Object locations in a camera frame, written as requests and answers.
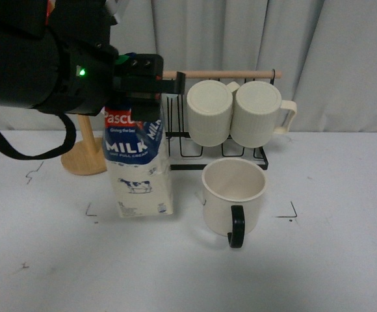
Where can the black wire cup rack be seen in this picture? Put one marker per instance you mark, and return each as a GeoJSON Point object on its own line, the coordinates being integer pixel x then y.
{"type": "Point", "coordinates": [184, 153]}

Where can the cream mug black handle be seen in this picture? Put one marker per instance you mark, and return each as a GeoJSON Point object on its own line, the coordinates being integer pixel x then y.
{"type": "Point", "coordinates": [233, 191]}

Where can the right cream ribbed mug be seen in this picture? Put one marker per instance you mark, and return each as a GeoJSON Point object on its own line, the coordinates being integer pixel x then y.
{"type": "Point", "coordinates": [259, 112]}

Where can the left cream ribbed mug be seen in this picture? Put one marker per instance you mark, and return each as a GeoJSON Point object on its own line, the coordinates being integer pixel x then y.
{"type": "Point", "coordinates": [209, 111]}

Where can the Pascual milk carton green cap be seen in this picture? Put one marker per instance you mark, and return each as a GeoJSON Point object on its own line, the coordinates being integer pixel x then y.
{"type": "Point", "coordinates": [137, 161]}

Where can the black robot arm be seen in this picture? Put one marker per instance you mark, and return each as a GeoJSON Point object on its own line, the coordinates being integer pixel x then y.
{"type": "Point", "coordinates": [56, 58]}

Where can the cream ribbed mug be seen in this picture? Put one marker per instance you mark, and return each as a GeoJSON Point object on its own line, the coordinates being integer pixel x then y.
{"type": "Point", "coordinates": [209, 111]}
{"type": "Point", "coordinates": [259, 112]}

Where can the wooden mug tree stand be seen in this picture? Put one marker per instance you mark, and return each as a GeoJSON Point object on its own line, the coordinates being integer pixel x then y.
{"type": "Point", "coordinates": [86, 157]}

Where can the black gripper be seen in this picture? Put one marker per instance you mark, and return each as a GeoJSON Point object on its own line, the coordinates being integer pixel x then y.
{"type": "Point", "coordinates": [91, 71]}

